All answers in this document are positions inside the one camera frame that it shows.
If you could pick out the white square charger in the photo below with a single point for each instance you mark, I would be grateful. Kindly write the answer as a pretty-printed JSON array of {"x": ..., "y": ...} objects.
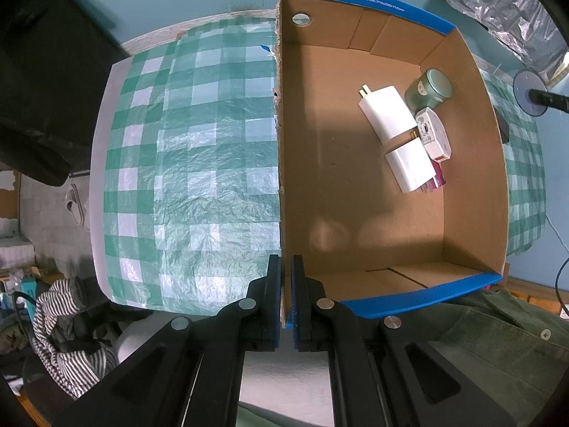
[{"x": 411, "y": 165}]

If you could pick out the green checkered tablecloth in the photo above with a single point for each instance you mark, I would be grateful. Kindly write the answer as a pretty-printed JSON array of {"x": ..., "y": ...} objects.
[{"x": 189, "y": 173}]

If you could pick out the green round tin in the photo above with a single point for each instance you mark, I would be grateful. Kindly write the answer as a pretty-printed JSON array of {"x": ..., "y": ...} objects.
[{"x": 430, "y": 90}]

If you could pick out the black hanging garment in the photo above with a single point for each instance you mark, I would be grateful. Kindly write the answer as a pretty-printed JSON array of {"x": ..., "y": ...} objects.
[{"x": 55, "y": 63}]

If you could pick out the pink gold battery pack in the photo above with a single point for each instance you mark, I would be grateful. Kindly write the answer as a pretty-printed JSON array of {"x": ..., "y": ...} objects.
[{"x": 434, "y": 183}]

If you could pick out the white plug charger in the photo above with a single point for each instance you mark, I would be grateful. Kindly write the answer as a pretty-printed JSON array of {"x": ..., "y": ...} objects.
[{"x": 386, "y": 112}]

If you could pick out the striped cloth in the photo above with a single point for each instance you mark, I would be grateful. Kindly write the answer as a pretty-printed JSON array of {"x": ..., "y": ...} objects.
[{"x": 64, "y": 337}]

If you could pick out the grey plastic sheet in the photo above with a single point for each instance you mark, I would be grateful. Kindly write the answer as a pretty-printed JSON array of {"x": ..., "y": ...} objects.
[{"x": 525, "y": 28}]

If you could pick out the white octagonal box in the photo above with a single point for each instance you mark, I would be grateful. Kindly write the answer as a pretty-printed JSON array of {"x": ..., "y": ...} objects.
[{"x": 433, "y": 135}]

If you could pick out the green corduroy shirt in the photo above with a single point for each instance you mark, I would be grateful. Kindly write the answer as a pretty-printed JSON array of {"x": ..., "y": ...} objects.
[{"x": 483, "y": 358}]

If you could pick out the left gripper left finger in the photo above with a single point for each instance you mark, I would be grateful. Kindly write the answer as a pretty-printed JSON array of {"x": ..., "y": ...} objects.
[{"x": 189, "y": 373}]

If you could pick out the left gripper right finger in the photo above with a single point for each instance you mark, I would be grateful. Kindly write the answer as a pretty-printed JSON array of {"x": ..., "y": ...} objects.
[{"x": 355, "y": 355}]

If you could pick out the blue cardboard box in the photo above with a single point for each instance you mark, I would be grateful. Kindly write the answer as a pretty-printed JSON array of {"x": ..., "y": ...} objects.
[{"x": 375, "y": 249}]

